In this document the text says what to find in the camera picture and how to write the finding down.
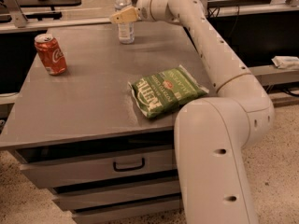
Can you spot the clear plastic water bottle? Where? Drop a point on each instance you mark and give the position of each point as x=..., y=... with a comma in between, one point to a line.
x=126, y=33

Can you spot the green jalapeno chip bag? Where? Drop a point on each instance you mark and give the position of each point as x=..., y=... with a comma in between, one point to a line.
x=166, y=91

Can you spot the grey drawer cabinet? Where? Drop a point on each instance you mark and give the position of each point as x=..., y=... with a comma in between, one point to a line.
x=67, y=130

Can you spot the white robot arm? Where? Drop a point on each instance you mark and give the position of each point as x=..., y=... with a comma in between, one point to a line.
x=210, y=132

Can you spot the orange soda can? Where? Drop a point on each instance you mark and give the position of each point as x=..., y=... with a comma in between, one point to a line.
x=50, y=54

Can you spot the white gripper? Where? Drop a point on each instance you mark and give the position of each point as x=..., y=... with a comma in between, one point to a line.
x=143, y=11

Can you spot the white packet on shelf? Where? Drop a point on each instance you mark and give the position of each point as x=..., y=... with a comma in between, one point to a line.
x=286, y=62

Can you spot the black drawer handle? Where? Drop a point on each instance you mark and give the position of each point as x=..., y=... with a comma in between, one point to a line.
x=129, y=166

